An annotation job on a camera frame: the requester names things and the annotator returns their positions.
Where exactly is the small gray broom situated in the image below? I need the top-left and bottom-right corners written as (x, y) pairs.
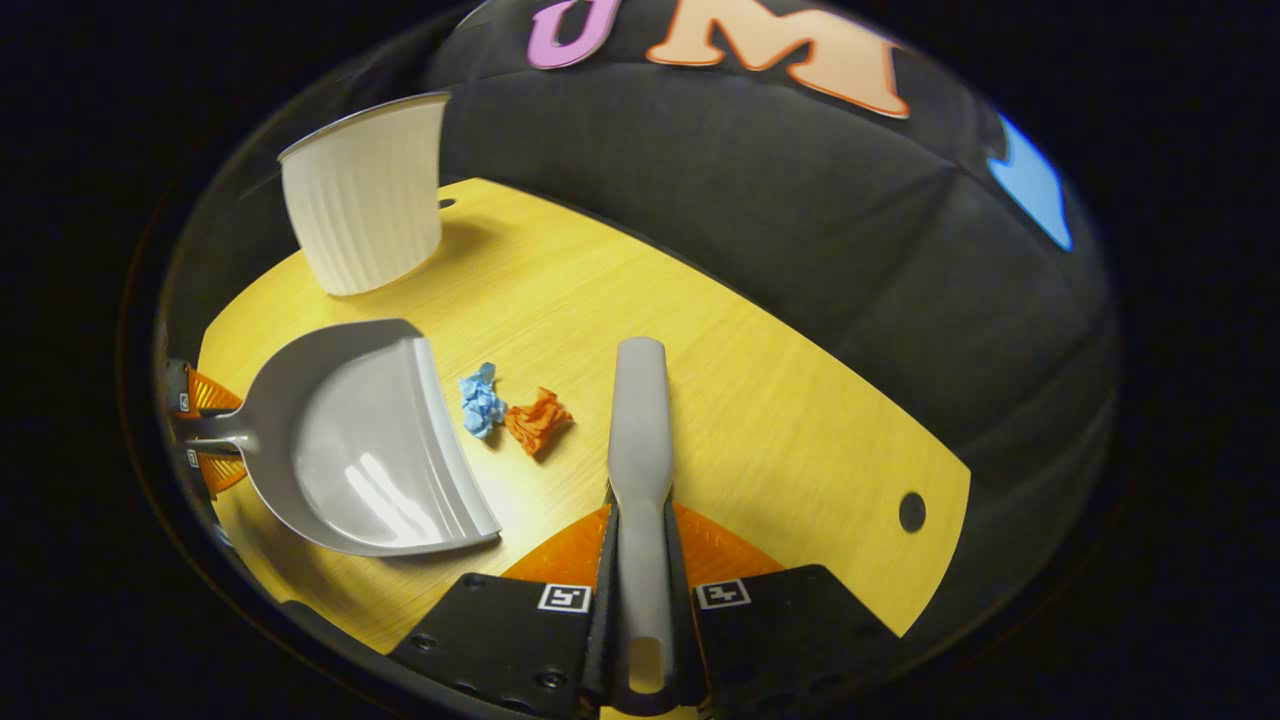
top-left (606, 337), bottom-right (681, 696)

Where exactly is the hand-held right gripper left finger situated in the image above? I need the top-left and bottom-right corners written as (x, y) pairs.
top-left (388, 490), bottom-right (623, 719)

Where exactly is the orange paper trash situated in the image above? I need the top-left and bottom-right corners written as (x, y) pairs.
top-left (503, 387), bottom-right (575, 459)

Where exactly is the wooden desktop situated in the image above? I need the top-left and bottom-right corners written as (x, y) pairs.
top-left (197, 178), bottom-right (973, 720)

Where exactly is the white ribbed garbage bin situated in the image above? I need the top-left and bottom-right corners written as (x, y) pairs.
top-left (278, 92), bottom-right (453, 297)

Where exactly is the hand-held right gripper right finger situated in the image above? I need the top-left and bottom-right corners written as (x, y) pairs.
top-left (660, 490), bottom-right (901, 719)

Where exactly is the blue paper trash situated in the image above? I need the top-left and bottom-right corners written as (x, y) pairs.
top-left (458, 362), bottom-right (508, 441)

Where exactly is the gray plastic dustpan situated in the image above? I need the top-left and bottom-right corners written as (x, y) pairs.
top-left (172, 318), bottom-right (503, 558)

